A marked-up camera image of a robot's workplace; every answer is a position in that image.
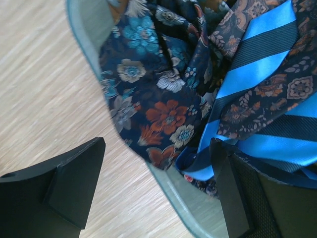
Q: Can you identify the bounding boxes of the blue striped tie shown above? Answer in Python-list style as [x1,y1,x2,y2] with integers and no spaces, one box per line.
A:
[176,0,317,195]

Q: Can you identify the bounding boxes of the navy floral tie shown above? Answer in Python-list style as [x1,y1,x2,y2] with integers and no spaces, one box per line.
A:
[98,0,238,199]

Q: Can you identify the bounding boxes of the dark brown paisley tie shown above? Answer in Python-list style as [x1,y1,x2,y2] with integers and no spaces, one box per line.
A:
[210,0,317,141]

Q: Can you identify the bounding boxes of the teal plastic basket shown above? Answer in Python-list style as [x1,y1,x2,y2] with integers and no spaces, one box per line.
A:
[66,0,228,238]

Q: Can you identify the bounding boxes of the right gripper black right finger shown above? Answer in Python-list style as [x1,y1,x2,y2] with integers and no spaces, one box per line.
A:
[209,139,317,238]

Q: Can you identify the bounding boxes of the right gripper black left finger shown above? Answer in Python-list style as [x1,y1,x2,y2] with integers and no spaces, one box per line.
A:
[0,137,106,238]

